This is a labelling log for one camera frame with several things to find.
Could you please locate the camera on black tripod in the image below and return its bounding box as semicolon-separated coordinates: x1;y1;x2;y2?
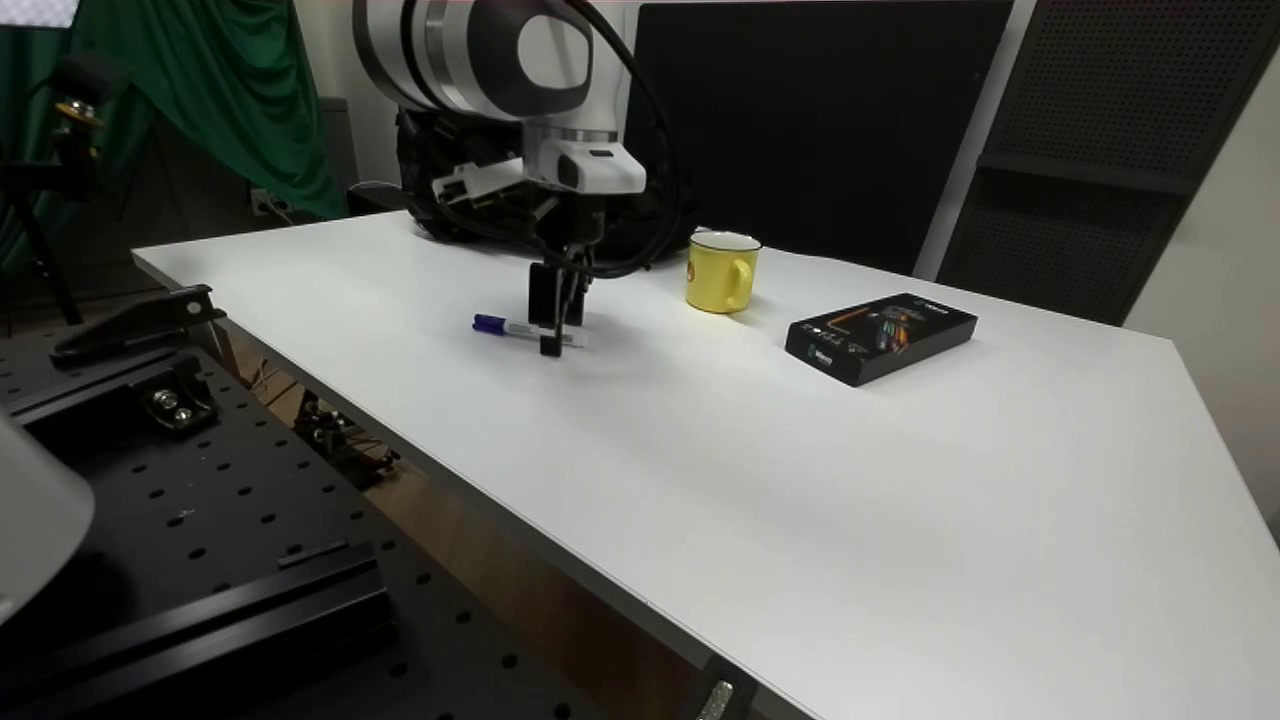
0;52;133;330

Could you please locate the yellow enamel mug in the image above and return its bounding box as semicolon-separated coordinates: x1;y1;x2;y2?
684;225;764;319

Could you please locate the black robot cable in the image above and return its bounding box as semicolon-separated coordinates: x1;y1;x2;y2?
563;0;699;276

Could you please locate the black backpack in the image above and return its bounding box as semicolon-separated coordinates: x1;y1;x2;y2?
390;102;697;279

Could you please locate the black perforated breadboard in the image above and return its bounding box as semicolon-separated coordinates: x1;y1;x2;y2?
0;315;613;720

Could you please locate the white vertical post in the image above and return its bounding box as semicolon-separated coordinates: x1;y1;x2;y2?
913;0;1041;284

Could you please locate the black hex key box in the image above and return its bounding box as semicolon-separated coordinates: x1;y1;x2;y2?
778;288;981;392

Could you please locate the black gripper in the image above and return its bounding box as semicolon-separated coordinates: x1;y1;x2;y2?
523;182;616;359

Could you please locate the black panel board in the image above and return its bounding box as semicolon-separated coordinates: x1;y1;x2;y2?
622;0;1014;276

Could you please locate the white marker blue cap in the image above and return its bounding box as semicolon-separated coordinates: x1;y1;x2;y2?
467;312;551;341

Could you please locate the black metal rail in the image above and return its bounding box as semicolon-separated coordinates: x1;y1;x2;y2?
0;550;401;720

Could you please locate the white flat panel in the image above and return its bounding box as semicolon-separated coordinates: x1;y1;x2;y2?
0;0;83;33

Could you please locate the black shelf cabinet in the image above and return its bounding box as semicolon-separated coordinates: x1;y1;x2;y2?
934;0;1280;329

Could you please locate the black table bracket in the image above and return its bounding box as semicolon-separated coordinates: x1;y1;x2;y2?
292;382;405;491

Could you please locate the green curtain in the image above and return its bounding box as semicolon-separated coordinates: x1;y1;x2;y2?
0;0;351;276

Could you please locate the black clamp tool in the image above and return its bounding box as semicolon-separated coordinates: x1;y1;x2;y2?
47;279;231;372

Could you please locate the white curved shade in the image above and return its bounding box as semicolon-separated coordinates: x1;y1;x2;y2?
0;413;100;630

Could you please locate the small black device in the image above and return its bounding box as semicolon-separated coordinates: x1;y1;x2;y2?
137;372;222;438

